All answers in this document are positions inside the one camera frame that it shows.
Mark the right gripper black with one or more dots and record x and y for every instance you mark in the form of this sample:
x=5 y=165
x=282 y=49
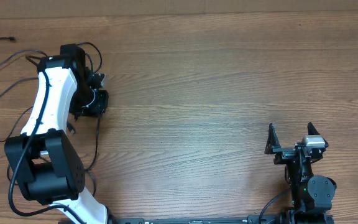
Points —
x=283 y=154

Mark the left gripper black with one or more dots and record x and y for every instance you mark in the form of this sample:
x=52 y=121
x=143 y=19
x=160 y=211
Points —
x=100 y=105

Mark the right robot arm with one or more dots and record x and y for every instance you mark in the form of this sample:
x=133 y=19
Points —
x=311 y=195

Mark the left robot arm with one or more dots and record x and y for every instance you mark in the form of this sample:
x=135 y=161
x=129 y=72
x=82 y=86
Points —
x=47 y=171

